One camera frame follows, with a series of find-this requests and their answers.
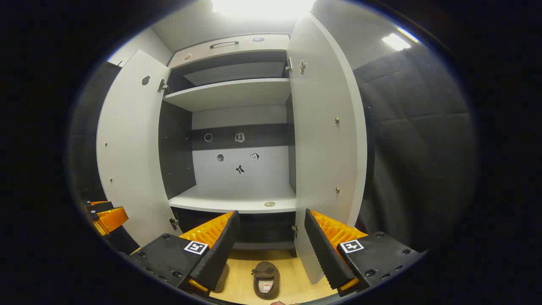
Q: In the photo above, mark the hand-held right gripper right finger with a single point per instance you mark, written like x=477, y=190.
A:
x=324, y=250

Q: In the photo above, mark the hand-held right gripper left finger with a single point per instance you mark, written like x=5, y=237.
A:
x=222, y=250

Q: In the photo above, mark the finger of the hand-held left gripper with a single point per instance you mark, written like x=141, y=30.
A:
x=111, y=219
x=101, y=206

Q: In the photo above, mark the brown fuzzy shoe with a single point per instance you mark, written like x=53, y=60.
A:
x=266, y=279
x=223, y=277

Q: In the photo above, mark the white cabinet door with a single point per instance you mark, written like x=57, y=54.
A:
x=322, y=148
x=131, y=148

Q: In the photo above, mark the white shoe cabinet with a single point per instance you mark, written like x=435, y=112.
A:
x=237, y=95

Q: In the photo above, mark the metal door hinge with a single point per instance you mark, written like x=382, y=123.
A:
x=173, y=223
x=162, y=85
x=288, y=65
x=295, y=229

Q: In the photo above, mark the black backdrop cloth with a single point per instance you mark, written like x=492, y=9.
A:
x=419, y=148

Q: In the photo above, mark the ceiling light panel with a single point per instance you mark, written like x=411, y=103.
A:
x=396, y=41
x=262, y=6

